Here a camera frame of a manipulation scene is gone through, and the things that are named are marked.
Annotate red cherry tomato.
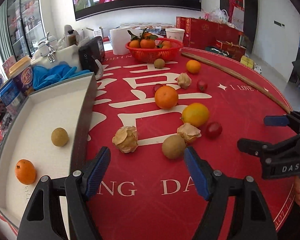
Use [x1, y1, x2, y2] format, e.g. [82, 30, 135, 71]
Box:
[197, 80, 208, 93]
[205, 122, 223, 139]

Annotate large yellow orange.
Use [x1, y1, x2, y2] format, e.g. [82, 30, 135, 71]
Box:
[181, 103, 210, 128]

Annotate orange mandarin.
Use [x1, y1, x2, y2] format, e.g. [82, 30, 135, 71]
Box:
[154, 86, 179, 110]
[186, 60, 202, 74]

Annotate small mandarin in tray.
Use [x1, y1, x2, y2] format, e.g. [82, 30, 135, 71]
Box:
[14, 159, 37, 185]

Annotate yellow carton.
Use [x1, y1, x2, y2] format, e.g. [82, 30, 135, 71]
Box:
[240, 56, 255, 69]

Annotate grey white tray box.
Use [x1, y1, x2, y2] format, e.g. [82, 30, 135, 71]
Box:
[0, 73, 97, 229]

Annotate long wooden stick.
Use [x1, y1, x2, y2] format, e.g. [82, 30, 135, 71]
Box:
[181, 52, 292, 114]

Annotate red gift boxes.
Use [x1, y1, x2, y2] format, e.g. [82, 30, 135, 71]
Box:
[176, 16, 246, 61]

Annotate red round table mat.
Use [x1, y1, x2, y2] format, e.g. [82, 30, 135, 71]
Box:
[86, 51, 294, 239]

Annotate brown longan by basket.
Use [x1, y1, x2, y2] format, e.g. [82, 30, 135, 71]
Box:
[153, 59, 165, 69]

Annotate white paper cup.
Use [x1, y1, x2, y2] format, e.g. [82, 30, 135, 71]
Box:
[165, 28, 185, 43]

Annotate blue rubber gloves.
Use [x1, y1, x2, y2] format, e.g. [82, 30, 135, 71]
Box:
[33, 64, 91, 90]

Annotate red plastic fruit basket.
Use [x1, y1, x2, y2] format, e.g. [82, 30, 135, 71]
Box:
[125, 38, 183, 63]

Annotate mandarins with leaves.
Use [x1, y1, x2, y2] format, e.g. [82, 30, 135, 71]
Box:
[127, 30, 172, 49]

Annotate silver rabbit figurine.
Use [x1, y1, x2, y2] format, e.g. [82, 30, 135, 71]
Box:
[45, 32, 57, 63]

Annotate white organizer container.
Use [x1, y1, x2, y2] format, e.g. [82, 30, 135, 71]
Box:
[31, 38, 83, 71]

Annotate black radio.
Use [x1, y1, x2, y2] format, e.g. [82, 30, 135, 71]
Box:
[78, 36, 105, 74]

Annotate white paper towel roll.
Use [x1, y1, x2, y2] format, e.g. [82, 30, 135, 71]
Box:
[110, 27, 141, 55]

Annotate glass display cabinet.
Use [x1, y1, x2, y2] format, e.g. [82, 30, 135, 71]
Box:
[7, 0, 45, 60]

